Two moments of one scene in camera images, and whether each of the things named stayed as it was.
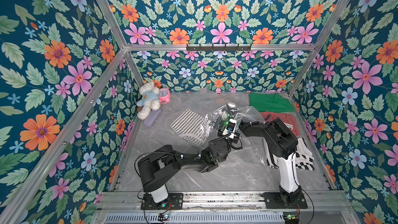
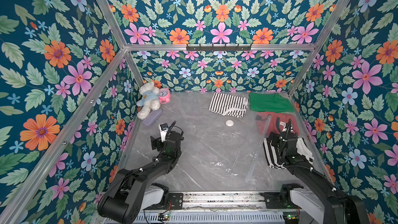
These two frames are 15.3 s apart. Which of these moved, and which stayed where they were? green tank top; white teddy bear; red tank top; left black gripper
Moved: left black gripper
Stayed: red tank top; white teddy bear; green tank top
